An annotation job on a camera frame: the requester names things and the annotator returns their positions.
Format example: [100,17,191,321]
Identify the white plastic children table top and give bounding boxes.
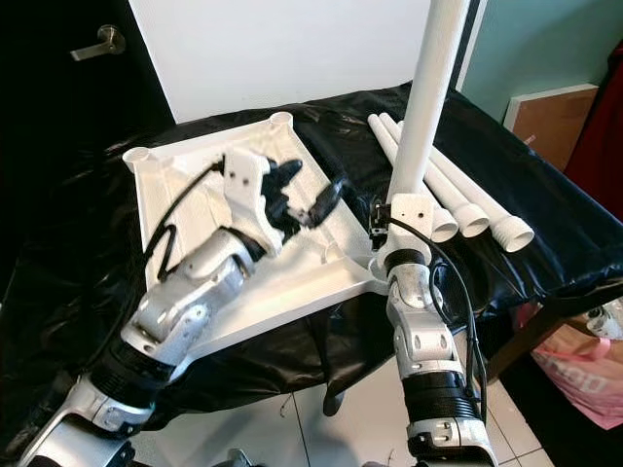
[122,110,390,359]

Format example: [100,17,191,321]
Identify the dark wooden table leg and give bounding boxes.
[487,287,623,380]

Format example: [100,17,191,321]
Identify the black plastic sheet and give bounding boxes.
[0,80,623,467]

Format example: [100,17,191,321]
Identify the dark red object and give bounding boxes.
[567,39,623,220]

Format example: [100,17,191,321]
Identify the black door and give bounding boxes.
[0,0,176,303]

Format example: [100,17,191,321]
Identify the grey robot left leg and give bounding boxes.
[224,449,259,467]

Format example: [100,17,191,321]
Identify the pink paper bag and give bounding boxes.
[526,306,623,434]

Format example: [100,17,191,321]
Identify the black rubber floor mat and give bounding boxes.
[496,345,623,467]

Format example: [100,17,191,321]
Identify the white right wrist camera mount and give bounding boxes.
[378,192,439,278]

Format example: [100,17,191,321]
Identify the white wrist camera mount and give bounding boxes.
[219,146,288,256]
[378,192,439,278]

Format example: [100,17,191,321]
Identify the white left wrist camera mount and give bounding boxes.
[219,146,288,256]

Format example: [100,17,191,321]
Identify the brown board with white frame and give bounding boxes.
[504,83,600,174]

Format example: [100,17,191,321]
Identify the brass door handle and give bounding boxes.
[70,24,128,62]

